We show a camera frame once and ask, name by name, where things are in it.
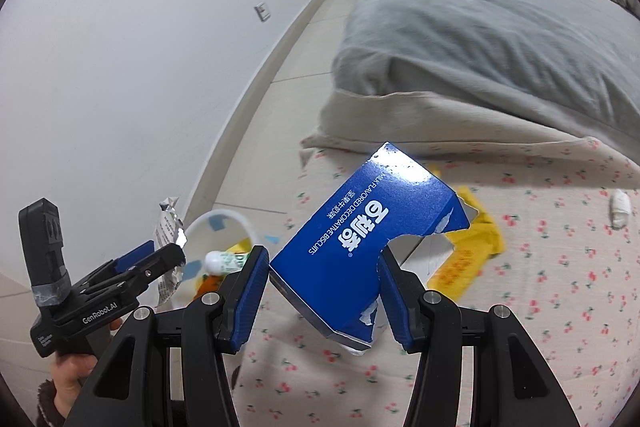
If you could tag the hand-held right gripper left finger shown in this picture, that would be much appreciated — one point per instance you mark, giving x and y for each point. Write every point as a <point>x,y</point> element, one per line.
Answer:
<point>250,292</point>

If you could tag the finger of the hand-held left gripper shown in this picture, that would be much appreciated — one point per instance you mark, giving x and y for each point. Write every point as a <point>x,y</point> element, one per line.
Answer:
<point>134,254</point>
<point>160,259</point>

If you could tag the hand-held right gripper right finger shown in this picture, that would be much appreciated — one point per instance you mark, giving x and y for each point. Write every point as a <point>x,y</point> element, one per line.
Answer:
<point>395,297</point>

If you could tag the silver foil wrapper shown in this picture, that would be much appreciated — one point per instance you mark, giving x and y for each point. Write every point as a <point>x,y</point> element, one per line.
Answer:
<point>167,227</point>

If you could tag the white plastic bottle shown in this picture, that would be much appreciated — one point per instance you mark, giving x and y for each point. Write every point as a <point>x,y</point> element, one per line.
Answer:
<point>220,263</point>

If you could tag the orange wrapper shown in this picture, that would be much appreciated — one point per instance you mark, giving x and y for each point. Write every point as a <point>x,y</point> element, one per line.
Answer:
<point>207,287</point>

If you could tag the yellow green sponge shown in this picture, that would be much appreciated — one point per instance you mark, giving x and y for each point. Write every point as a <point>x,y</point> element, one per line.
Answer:
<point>240,249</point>

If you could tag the torn blue biscuit box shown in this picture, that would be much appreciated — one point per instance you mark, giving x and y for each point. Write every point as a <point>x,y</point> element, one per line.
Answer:
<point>350,247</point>

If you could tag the white plastic bin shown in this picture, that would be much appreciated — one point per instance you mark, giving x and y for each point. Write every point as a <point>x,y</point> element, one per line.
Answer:
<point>220,219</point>

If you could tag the person's left forearm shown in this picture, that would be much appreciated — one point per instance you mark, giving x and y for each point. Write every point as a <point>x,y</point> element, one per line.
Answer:
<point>50,407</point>

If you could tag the person's left hand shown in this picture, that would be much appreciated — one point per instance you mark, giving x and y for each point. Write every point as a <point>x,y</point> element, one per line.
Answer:
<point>75,372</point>

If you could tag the yellow snack wrapper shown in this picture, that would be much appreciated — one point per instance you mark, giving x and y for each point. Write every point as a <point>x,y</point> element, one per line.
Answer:
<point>480,237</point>

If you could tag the cherry print bedsheet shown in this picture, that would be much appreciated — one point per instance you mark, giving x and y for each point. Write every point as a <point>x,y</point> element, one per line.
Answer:
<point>550,307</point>

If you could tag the small white tissue ball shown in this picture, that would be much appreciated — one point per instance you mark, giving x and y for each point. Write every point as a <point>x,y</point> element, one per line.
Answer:
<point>620,209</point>

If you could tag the white wall socket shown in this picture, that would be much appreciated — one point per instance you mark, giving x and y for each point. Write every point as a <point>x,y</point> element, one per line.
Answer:
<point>262,11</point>

